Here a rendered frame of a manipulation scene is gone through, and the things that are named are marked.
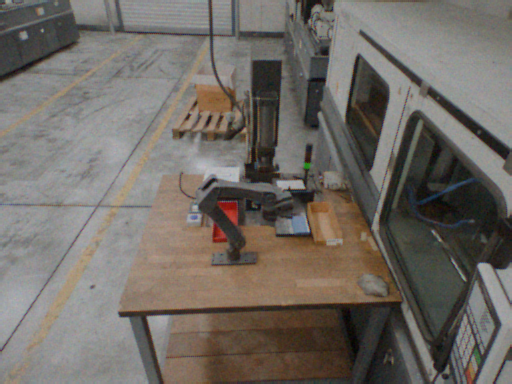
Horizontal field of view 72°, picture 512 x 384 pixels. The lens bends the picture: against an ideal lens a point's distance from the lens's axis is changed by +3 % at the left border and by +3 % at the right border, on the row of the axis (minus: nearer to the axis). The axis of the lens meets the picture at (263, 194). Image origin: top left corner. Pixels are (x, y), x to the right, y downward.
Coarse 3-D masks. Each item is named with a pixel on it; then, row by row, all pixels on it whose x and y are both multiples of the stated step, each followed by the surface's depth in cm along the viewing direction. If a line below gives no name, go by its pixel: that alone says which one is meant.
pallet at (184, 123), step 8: (192, 96) 541; (192, 104) 514; (240, 104) 519; (184, 112) 488; (192, 112) 494; (200, 112) 495; (208, 112) 490; (216, 112) 491; (224, 112) 527; (184, 120) 495; (192, 120) 466; (200, 120) 467; (216, 120) 468; (224, 120) 469; (176, 128) 444; (184, 128) 444; (192, 128) 450; (200, 128) 446; (208, 128) 447; (216, 128) 477; (224, 128) 448; (176, 136) 450; (208, 136) 447
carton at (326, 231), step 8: (312, 208) 182; (320, 208) 182; (328, 208) 182; (312, 216) 170; (320, 216) 181; (328, 216) 181; (312, 224) 169; (320, 224) 175; (328, 224) 176; (336, 224) 168; (312, 232) 169; (320, 232) 170; (328, 232) 171; (336, 232) 169; (320, 240) 162; (328, 240) 162; (336, 240) 162
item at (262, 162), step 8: (264, 160) 170; (272, 160) 172; (248, 168) 173; (256, 168) 171; (264, 168) 168; (272, 168) 168; (248, 176) 171; (256, 176) 172; (264, 176) 172; (272, 176) 172
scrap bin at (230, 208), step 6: (222, 204) 181; (228, 204) 181; (234, 204) 181; (228, 210) 183; (234, 210) 183; (228, 216) 179; (234, 216) 179; (234, 222) 175; (216, 228) 171; (216, 234) 167; (222, 234) 167; (216, 240) 162; (222, 240) 163
